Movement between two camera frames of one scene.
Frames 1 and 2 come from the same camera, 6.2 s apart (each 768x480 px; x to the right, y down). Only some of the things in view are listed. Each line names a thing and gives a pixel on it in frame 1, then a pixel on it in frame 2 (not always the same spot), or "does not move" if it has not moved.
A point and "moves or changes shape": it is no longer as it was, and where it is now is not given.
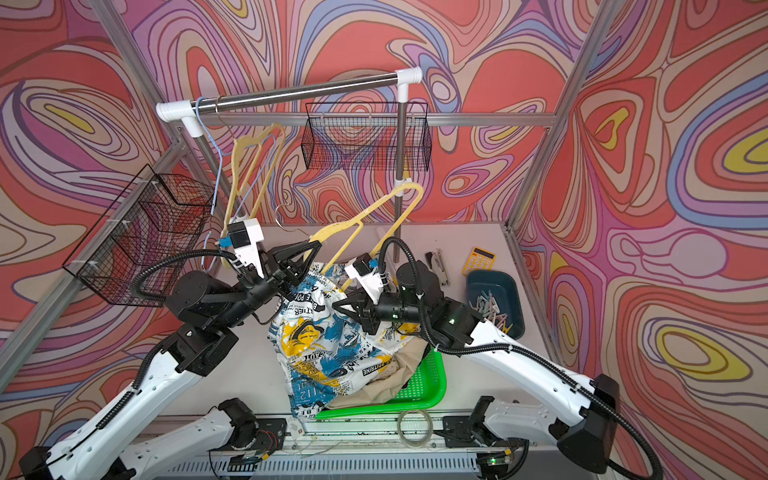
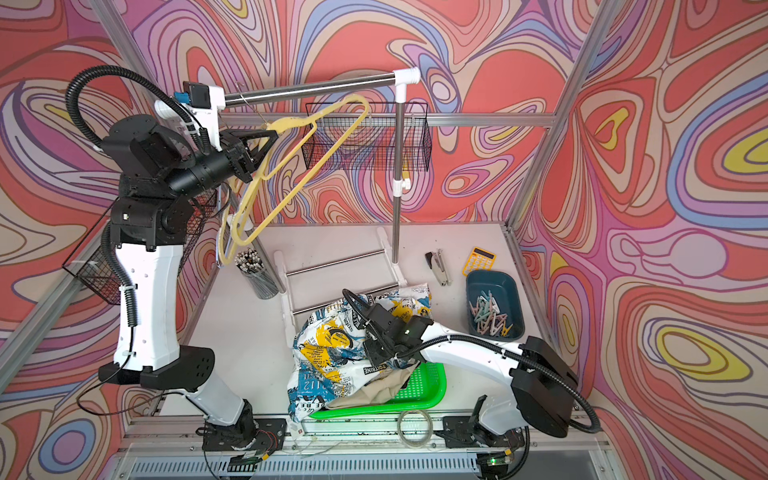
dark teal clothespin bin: (495, 294) does not move
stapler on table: (437, 264) does not move
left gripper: (283, 277) → (238, 160)
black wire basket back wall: (363, 136) does not move
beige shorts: (407, 355) does not move
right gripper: (365, 308) → (370, 347)
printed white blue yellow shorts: (318, 350) moves or changes shape
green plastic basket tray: (425, 388) does not move
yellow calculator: (479, 259) does not move
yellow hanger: (252, 138) → (231, 260)
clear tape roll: (430, 431) does not move
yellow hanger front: (359, 223) → (365, 103)
